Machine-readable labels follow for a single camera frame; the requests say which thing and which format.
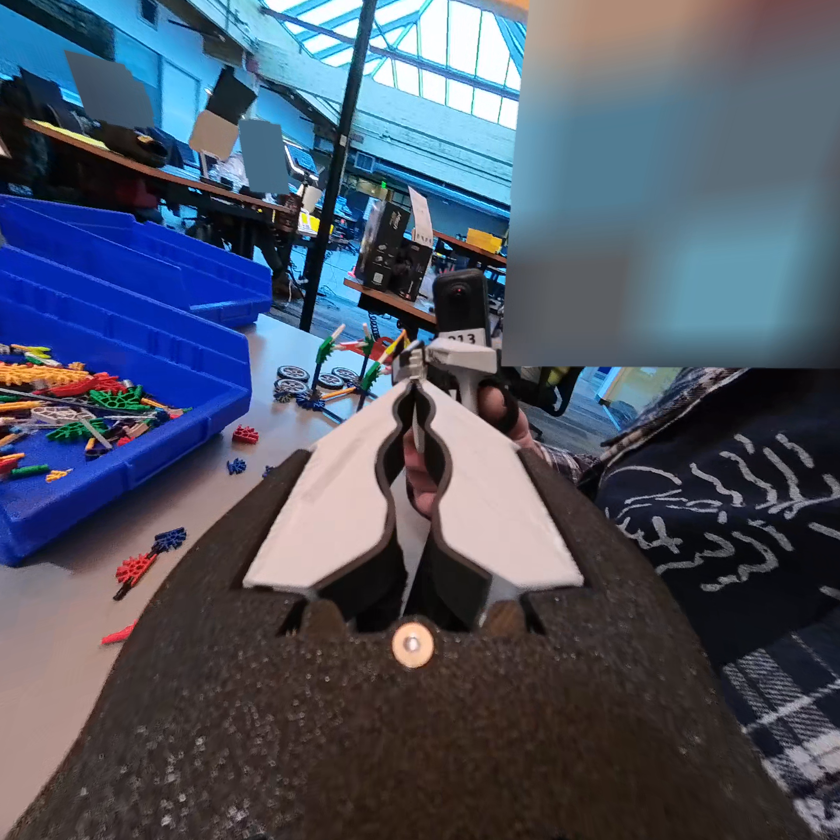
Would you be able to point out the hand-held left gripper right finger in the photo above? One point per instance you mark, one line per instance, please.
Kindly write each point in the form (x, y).
(505, 518)

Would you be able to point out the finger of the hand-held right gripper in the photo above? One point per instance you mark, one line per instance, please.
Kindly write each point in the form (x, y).
(466, 359)
(410, 367)

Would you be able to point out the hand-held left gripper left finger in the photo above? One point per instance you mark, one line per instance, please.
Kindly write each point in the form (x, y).
(328, 518)

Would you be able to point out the blue plastic bin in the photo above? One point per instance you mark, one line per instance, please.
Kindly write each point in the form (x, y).
(164, 485)

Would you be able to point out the red connector with black rod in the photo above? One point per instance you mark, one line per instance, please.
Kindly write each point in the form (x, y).
(134, 571)

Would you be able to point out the pile of colourful toy pieces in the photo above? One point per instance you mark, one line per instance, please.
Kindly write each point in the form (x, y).
(79, 394)

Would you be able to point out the person's right forearm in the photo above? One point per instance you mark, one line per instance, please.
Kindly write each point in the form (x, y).
(564, 463)

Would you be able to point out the person's right hand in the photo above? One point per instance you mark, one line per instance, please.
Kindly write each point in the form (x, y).
(423, 485)

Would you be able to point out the yellow bin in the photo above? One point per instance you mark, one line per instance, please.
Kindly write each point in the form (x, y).
(485, 241)

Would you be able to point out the black product box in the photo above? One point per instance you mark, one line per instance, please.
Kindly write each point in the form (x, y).
(384, 249)

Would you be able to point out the white paper sign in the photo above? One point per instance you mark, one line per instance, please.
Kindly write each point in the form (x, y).
(420, 207)

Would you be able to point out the wheeled toy model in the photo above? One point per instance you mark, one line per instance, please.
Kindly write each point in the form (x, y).
(292, 375)

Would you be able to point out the red toy connector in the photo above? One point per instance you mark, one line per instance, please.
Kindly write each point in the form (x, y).
(245, 434)

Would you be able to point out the black pole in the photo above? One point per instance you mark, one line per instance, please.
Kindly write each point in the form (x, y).
(341, 164)

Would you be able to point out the empty blue divided bin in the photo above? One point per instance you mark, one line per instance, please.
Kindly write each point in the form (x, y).
(197, 282)

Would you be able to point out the red toy rod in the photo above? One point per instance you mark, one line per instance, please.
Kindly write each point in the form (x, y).
(118, 633)

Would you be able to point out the long wooden workbench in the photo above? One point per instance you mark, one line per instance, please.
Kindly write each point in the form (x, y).
(184, 180)

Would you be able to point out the brown cardboard sheet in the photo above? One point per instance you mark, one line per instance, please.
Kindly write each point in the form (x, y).
(213, 136)

